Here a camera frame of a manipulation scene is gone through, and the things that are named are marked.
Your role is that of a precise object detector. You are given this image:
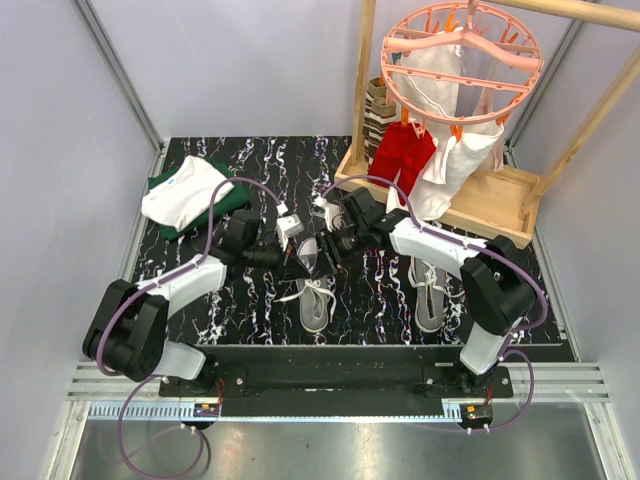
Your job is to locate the white shoelace of sneaker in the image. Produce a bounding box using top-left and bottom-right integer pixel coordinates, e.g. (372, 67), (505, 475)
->
(278, 278), (337, 331)

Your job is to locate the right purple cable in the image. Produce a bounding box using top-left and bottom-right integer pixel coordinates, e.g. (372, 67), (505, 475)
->
(319, 174), (551, 434)

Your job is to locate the wooden drying rack frame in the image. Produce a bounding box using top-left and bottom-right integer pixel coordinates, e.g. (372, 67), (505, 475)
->
(334, 0), (639, 248)

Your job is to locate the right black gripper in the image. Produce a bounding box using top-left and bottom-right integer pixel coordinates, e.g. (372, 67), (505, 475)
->
(312, 223), (369, 282)

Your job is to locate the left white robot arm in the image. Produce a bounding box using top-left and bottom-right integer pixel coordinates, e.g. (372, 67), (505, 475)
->
(82, 210), (308, 396)

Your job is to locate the green folded garment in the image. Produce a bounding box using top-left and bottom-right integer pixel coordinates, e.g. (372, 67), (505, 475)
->
(147, 158), (252, 240)

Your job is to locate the grey sneaker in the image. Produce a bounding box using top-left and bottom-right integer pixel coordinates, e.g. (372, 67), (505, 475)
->
(296, 238), (335, 334)
(409, 257), (446, 333)

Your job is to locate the red hanging garment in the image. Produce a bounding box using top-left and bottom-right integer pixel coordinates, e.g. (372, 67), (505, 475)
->
(369, 121), (437, 196)

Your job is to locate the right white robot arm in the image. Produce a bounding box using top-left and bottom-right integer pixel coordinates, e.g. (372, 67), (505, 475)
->
(314, 188), (547, 397)

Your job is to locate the purple cable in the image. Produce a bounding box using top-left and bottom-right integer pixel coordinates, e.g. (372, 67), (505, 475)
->
(319, 174), (551, 434)
(97, 175), (289, 476)

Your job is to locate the brown striped sock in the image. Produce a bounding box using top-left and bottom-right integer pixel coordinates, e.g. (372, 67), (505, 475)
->
(363, 77), (396, 165)

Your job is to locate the white hanging cloth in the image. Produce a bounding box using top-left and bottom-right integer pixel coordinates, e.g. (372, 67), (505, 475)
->
(393, 45), (504, 221)

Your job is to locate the white folded shirt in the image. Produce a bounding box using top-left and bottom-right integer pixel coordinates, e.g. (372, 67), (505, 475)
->
(141, 156), (234, 231)

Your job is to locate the pink round clothes hanger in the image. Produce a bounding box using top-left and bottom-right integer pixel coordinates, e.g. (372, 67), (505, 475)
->
(380, 1), (544, 137)

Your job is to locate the aluminium rail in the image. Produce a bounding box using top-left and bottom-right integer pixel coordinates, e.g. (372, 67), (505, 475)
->
(68, 362), (609, 423)

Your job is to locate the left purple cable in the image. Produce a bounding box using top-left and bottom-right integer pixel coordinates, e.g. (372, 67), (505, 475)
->
(97, 175), (289, 476)

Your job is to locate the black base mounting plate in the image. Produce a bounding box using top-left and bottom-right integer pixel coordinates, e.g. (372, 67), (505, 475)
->
(159, 347), (514, 423)

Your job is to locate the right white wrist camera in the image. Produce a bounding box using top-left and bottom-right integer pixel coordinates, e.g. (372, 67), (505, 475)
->
(314, 196), (345, 232)

